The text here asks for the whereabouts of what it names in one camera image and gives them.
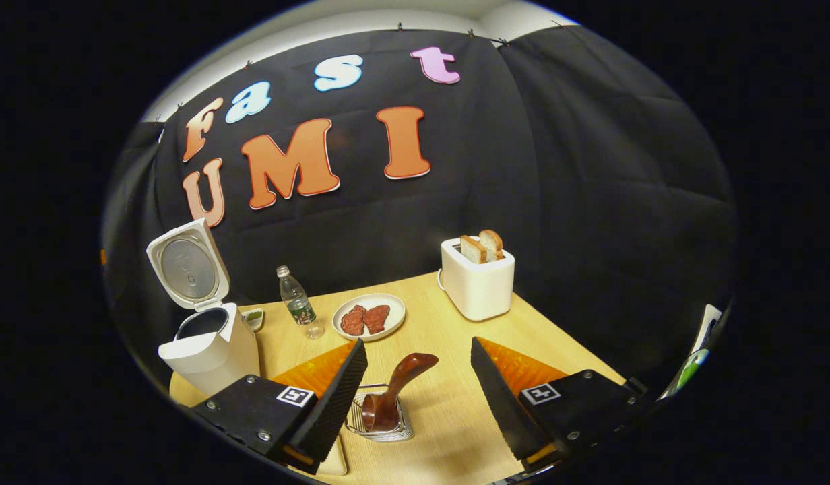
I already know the brown wooden spoon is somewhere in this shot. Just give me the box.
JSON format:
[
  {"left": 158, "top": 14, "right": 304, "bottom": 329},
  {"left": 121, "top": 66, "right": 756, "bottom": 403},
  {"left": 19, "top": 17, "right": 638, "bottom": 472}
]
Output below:
[{"left": 361, "top": 352, "right": 439, "bottom": 432}]

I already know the white rice cooker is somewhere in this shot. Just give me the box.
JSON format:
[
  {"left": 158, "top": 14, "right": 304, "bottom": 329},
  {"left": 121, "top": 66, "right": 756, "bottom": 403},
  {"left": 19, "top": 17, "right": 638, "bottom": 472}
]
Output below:
[{"left": 146, "top": 218, "right": 262, "bottom": 397}]

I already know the metal wire chopstick holder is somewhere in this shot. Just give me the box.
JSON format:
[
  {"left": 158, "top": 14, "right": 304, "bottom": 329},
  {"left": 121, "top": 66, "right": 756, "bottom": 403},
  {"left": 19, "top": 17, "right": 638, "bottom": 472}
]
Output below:
[{"left": 344, "top": 384, "right": 414, "bottom": 443}]

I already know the white oval plate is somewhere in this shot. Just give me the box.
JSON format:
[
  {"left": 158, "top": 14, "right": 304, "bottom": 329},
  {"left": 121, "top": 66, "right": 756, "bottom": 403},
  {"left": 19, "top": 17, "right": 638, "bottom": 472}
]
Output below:
[{"left": 331, "top": 293, "right": 407, "bottom": 342}]

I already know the clear plastic water bottle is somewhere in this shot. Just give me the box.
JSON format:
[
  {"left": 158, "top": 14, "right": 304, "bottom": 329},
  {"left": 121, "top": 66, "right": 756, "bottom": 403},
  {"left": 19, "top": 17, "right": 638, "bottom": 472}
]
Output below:
[{"left": 276, "top": 265, "right": 325, "bottom": 340}]

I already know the green leaf plate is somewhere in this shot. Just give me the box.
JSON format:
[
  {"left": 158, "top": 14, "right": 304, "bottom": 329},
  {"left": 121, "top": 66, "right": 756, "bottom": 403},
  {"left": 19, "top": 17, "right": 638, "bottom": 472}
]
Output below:
[{"left": 678, "top": 349, "right": 711, "bottom": 391}]

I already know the clear plastic tray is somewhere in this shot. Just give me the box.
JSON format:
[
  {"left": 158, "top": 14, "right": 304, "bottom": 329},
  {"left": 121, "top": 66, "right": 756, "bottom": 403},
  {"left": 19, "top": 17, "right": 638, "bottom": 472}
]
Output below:
[{"left": 317, "top": 434, "right": 348, "bottom": 477}]

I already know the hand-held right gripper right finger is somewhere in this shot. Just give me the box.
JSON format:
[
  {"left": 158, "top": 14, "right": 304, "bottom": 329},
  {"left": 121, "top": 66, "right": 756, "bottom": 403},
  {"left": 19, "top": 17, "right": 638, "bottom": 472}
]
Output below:
[{"left": 470, "top": 337, "right": 648, "bottom": 469}]

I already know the red meat slice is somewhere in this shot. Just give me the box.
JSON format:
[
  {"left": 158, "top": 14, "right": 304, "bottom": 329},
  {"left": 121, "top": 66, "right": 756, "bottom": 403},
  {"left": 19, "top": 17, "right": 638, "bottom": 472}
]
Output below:
[
  {"left": 340, "top": 304, "right": 367, "bottom": 337},
  {"left": 363, "top": 304, "right": 391, "bottom": 335}
]

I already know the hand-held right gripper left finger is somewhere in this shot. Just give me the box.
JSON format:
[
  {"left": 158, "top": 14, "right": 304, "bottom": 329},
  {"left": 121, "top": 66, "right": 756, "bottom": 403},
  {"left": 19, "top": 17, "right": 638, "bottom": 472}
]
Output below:
[{"left": 193, "top": 339, "right": 369, "bottom": 474}]

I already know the white toaster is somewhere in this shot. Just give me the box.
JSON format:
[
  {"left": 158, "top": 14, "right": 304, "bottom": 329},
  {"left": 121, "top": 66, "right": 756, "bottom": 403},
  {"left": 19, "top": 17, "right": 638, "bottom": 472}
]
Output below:
[{"left": 440, "top": 236, "right": 516, "bottom": 322}]

